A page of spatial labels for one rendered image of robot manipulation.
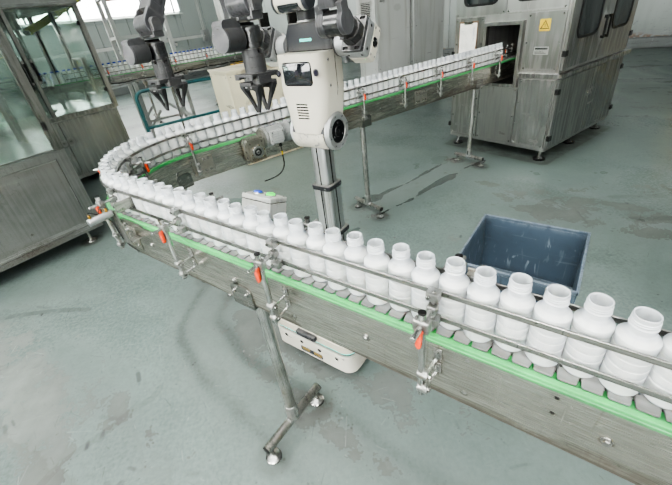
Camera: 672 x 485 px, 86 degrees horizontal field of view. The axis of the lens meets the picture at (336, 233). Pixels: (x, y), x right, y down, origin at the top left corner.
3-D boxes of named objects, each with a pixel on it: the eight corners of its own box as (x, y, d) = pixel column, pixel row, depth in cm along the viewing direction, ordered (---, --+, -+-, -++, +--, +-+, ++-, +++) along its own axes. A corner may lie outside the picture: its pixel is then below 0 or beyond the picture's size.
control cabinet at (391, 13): (392, 100, 725) (389, -15, 627) (411, 102, 690) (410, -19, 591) (362, 109, 687) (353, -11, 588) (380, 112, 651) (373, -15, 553)
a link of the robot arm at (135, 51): (159, 15, 110) (143, 19, 115) (123, 18, 102) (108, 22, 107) (173, 58, 116) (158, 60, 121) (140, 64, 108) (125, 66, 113)
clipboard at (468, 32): (458, 54, 412) (460, 21, 395) (476, 54, 395) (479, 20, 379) (456, 54, 410) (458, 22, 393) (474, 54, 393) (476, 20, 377)
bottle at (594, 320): (603, 381, 64) (632, 313, 55) (566, 379, 65) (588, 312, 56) (588, 354, 69) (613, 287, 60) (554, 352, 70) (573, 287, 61)
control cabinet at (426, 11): (423, 90, 767) (424, -18, 669) (442, 92, 732) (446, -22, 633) (395, 99, 729) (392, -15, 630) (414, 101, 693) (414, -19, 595)
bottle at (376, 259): (362, 298, 89) (356, 243, 81) (378, 287, 92) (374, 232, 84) (379, 310, 85) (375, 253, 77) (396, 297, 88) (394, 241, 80)
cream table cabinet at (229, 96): (294, 136, 582) (279, 56, 521) (315, 143, 537) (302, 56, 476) (230, 156, 530) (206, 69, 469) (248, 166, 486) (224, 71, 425)
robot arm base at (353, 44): (348, 18, 129) (342, 53, 131) (336, 6, 123) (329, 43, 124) (369, 16, 125) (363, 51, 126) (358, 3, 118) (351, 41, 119)
